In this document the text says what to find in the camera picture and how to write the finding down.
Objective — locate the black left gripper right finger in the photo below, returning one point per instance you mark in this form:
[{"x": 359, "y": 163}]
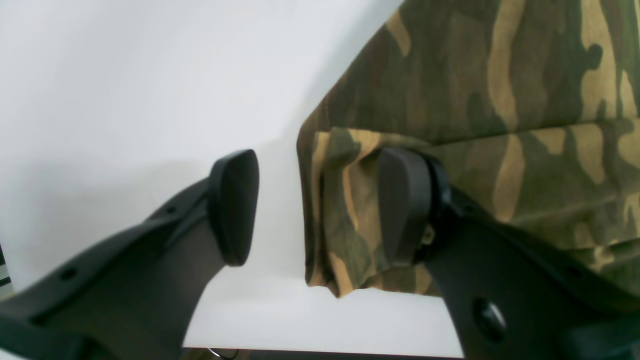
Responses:
[{"x": 510, "y": 295}]

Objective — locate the camouflage T-shirt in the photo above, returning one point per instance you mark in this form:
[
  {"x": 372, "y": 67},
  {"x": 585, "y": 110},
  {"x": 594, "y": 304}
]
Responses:
[{"x": 532, "y": 107}]

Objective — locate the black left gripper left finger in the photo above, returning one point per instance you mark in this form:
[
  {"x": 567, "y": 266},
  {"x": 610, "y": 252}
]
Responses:
[{"x": 132, "y": 296}]

